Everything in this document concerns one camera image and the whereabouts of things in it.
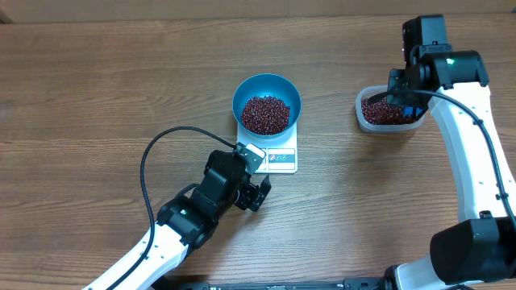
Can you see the white digital kitchen scale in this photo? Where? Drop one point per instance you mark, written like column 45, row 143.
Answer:
column 281, row 151

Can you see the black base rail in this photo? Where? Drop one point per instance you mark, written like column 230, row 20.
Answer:
column 361, row 283

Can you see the clear plastic food container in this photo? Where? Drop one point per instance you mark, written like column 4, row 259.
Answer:
column 370, row 128

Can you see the red beans in bowl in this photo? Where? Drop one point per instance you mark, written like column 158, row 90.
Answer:
column 267, row 115

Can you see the blue metal bowl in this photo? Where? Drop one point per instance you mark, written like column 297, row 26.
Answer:
column 267, row 84

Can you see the blue plastic measuring scoop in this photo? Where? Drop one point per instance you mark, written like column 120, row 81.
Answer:
column 413, row 112

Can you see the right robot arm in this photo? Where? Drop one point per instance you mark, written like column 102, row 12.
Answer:
column 454, row 88

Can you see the red adzuki beans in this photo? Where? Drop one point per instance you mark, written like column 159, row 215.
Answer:
column 382, row 113

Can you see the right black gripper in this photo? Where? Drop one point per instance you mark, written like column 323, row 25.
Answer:
column 400, row 82

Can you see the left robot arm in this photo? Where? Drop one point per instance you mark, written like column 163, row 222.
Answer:
column 186, row 222

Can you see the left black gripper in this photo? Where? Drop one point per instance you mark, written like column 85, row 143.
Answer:
column 254, row 196

